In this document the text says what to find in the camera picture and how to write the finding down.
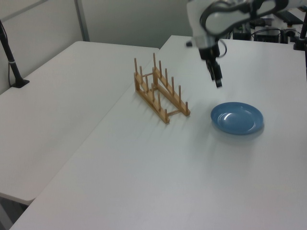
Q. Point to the blue round plate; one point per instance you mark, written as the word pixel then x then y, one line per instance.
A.
pixel 237 118

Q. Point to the black electronics box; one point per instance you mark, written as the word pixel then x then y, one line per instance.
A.
pixel 267 35

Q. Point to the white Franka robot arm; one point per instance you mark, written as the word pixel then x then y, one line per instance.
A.
pixel 223 18

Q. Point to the black pole with clamp base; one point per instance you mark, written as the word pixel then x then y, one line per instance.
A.
pixel 10 60
pixel 301 36

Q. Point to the wooden peg plate rack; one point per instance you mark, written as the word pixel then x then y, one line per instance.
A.
pixel 160 92

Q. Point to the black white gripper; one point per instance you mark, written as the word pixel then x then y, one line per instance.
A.
pixel 205 45

